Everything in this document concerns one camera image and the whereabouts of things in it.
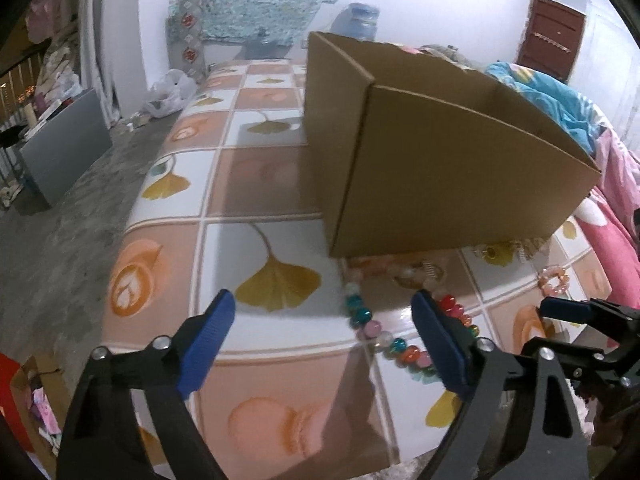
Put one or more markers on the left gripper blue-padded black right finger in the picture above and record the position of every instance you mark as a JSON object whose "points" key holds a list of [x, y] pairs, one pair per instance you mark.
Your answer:
{"points": [[517, 419]]}

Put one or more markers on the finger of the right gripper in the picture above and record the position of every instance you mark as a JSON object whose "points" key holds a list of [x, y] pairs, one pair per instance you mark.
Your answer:
{"points": [[592, 312]]}

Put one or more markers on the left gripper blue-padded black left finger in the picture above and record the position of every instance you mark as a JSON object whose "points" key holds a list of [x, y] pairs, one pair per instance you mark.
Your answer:
{"points": [[101, 437]]}

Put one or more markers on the red gift bag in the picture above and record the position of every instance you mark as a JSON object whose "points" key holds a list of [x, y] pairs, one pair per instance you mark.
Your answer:
{"points": [[8, 368]]}

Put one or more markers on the pink bedding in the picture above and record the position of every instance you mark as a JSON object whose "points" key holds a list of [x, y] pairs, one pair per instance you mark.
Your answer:
{"points": [[609, 218]]}

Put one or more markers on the blue blanket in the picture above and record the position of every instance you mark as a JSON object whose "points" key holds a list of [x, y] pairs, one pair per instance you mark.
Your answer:
{"points": [[576, 114]]}

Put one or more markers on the ginkgo-patterned floor mat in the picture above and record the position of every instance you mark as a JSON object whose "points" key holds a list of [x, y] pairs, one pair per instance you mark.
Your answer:
{"points": [[322, 375]]}

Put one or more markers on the brown cardboard box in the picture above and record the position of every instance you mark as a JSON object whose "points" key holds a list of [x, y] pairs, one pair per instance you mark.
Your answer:
{"points": [[411, 152]]}

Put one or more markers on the dark red door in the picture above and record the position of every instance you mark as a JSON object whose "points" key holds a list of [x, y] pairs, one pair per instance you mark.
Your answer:
{"points": [[552, 38]]}

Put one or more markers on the grey flat panel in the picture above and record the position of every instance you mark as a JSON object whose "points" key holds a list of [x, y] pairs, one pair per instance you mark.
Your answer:
{"points": [[65, 147]]}

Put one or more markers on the white plastic bag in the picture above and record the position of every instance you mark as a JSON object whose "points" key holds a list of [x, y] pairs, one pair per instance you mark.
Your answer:
{"points": [[170, 94]]}

